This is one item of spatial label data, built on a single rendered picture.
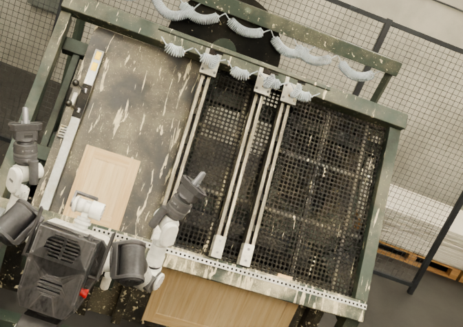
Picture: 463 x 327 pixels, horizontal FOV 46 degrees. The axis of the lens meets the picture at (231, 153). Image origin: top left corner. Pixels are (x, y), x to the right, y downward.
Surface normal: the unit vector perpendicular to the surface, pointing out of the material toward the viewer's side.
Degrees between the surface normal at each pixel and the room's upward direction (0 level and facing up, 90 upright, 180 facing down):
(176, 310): 90
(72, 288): 83
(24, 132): 78
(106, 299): 90
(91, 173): 57
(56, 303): 83
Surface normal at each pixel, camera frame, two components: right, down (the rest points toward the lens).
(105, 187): 0.24, -0.18
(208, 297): 0.07, 0.36
